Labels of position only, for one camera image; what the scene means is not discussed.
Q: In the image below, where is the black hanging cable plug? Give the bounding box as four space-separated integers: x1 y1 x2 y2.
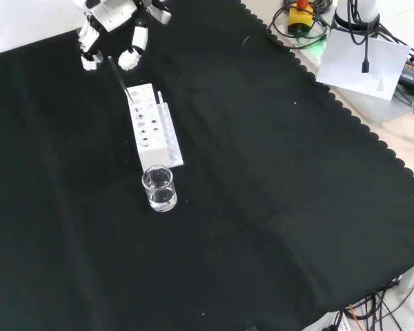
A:
346 0 381 74

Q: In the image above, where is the white test tube rack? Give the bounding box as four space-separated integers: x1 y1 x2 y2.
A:
126 83 184 174

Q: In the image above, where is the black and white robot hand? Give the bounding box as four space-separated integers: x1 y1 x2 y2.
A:
71 0 173 72

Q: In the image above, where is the small clear glass beaker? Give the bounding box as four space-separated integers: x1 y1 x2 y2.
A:
141 165 178 212

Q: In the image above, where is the black power adapter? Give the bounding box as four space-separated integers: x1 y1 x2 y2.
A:
398 59 414 91

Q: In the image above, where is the black bench cloth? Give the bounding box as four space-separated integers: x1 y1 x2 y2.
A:
0 0 414 331

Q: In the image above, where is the yellow stop button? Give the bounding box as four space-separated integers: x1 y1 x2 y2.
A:
288 0 314 37

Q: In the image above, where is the white paper sheet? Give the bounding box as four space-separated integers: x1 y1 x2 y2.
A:
315 28 411 101

